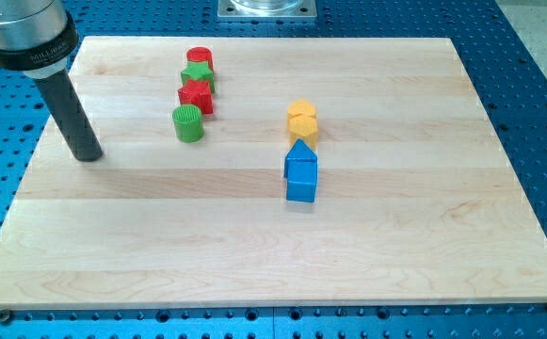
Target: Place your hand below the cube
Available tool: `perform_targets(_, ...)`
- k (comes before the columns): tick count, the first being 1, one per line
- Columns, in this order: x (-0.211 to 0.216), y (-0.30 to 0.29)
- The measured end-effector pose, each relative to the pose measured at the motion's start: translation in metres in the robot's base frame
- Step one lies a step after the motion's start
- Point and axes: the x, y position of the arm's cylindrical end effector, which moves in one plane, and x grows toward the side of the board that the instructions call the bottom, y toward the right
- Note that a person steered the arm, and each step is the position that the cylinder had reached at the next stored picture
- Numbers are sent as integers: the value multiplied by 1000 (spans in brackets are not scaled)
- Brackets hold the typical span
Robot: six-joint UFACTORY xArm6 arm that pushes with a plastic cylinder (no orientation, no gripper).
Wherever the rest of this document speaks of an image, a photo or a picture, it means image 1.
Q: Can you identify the green cylinder block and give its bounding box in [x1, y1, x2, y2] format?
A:
[172, 105, 204, 143]

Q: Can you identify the yellow hexagon block front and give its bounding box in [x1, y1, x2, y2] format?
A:
[287, 115, 319, 150]

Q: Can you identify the green star block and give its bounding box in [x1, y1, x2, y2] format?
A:
[180, 61, 216, 93]

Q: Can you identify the board corner screw left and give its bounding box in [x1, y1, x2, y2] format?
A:
[0, 310, 13, 326]

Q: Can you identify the yellow hexagon block rear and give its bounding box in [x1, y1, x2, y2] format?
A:
[286, 99, 317, 120]

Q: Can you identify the red cylinder block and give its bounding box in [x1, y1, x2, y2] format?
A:
[185, 46, 214, 71]

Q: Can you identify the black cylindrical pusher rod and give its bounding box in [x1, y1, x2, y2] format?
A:
[34, 70, 103, 162]

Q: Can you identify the red star block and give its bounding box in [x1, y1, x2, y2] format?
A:
[177, 79, 214, 114]

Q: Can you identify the yellow hexagon block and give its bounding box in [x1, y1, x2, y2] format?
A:
[287, 115, 319, 150]
[286, 99, 317, 120]

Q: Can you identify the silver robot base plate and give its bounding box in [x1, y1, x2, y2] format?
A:
[217, 0, 317, 19]

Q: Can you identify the blue cube block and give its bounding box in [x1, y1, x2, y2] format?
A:
[286, 162, 318, 202]

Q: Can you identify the light wooden board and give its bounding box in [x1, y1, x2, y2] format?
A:
[0, 37, 547, 310]

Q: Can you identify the blue triangle block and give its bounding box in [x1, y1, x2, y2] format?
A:
[283, 138, 318, 178]

